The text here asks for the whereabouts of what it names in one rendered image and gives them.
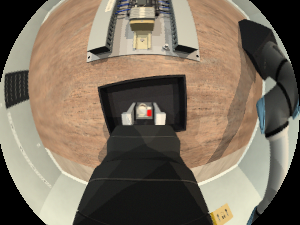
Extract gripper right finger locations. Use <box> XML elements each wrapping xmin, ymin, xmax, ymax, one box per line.
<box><xmin>152</xmin><ymin>103</ymin><xmax>166</xmax><ymax>125</ymax></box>

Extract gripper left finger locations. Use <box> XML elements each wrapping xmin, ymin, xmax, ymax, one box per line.
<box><xmin>122</xmin><ymin>103</ymin><xmax>137</xmax><ymax>125</ymax></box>

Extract grey relay panel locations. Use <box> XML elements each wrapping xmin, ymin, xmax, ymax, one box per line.
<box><xmin>87</xmin><ymin>0</ymin><xmax>200</xmax><ymax>63</ymax></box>

